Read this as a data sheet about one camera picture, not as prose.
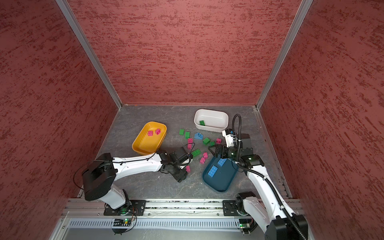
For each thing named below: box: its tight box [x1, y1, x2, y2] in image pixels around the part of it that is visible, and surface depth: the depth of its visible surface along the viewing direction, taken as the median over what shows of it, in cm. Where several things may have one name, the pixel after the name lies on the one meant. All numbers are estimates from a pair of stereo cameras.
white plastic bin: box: [193, 108, 229, 133], surface depth 112 cm
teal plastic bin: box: [202, 157, 239, 193], surface depth 85 cm
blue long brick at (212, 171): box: [207, 165, 218, 178], surface depth 87 cm
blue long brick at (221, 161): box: [217, 158, 228, 167], surface depth 90 cm
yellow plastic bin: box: [132, 121, 167, 156], surface depth 102 cm
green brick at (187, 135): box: [184, 131, 191, 139], surface depth 102 cm
